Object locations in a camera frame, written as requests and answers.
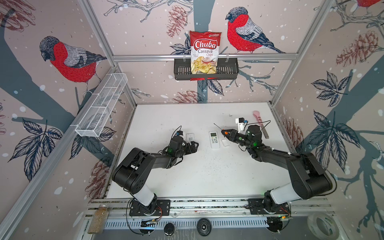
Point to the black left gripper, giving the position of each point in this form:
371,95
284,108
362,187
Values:
194,149

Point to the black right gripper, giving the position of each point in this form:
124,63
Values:
232,136

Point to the white battery cover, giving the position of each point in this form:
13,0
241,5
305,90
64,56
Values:
225,142

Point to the white remote control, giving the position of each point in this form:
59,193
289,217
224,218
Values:
190,137
214,140

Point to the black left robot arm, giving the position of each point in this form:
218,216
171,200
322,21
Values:
132,173

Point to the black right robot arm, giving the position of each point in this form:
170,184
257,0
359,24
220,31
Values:
308,177

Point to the black round speaker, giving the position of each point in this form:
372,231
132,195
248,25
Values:
204,227

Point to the black round cap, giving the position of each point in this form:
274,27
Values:
169,229

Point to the Chuba cassava chips bag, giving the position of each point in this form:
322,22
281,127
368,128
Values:
204,52

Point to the glass jar with grains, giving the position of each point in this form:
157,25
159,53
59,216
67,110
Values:
99,220

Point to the clear tape roll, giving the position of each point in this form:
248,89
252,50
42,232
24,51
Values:
323,226

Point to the pink handled knife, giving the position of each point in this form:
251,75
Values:
261,123

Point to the black wire basket shelf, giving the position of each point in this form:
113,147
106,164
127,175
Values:
226,70

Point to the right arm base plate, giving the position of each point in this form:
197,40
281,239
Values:
267,207

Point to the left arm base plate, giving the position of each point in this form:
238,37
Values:
156,208

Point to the white mesh wall shelf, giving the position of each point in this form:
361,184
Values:
98,113

